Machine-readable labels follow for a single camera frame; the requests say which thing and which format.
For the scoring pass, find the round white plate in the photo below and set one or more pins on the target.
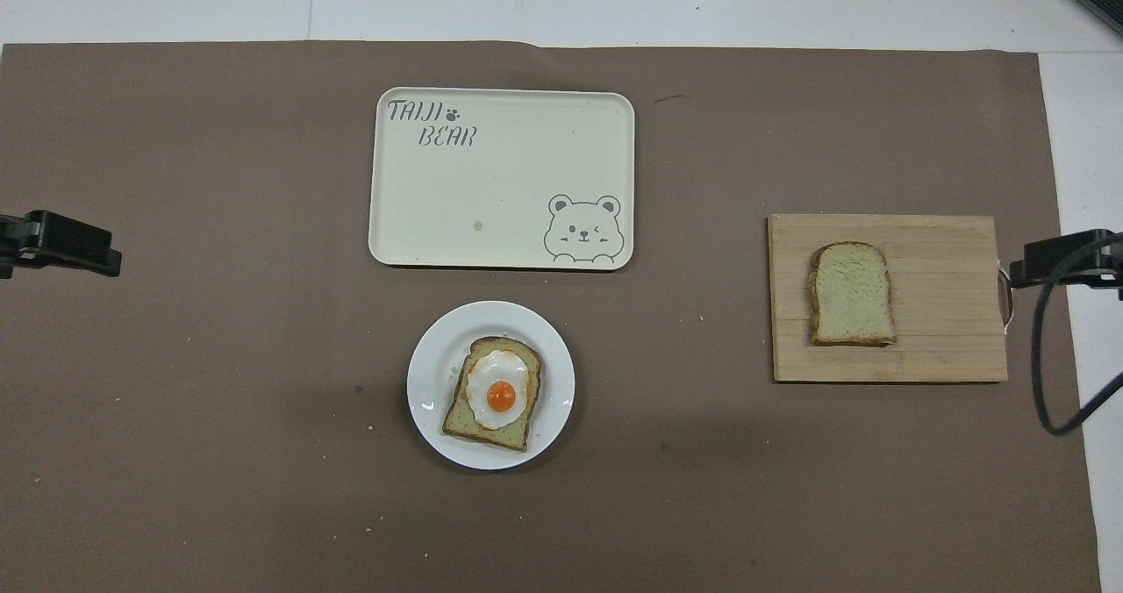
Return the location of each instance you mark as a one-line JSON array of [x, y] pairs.
[[430, 356]]

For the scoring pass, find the cream tray with bear print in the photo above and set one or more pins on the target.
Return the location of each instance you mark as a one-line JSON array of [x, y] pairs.
[[491, 181]]

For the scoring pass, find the fried egg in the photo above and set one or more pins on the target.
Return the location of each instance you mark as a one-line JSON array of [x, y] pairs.
[[500, 387]]

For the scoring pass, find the toasted bread slice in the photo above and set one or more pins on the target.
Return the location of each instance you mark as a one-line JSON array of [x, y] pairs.
[[469, 422]]

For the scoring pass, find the pale bread slice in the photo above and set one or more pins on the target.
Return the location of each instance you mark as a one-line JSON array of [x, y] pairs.
[[853, 295]]

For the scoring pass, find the wooden cutting board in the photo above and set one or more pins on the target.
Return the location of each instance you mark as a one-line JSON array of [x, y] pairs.
[[947, 312]]

